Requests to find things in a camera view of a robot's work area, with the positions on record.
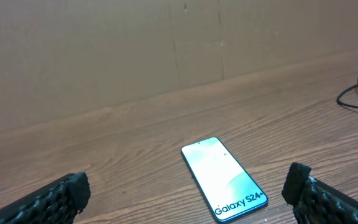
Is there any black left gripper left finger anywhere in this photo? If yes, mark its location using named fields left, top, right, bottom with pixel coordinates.
left=0, top=172, right=91, bottom=224

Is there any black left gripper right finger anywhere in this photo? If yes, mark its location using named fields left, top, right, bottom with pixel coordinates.
left=282, top=162, right=358, bottom=224

